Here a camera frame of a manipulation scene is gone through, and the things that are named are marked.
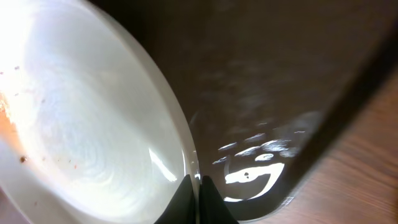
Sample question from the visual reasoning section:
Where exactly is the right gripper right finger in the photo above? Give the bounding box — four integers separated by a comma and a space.
199, 175, 239, 224

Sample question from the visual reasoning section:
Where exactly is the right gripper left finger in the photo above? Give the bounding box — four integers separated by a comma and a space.
155, 174, 196, 224

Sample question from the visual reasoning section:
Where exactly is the white plate top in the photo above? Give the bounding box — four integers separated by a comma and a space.
1, 1, 198, 223

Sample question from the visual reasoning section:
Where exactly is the brown serving tray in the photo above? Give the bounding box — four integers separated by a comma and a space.
95, 0, 397, 222

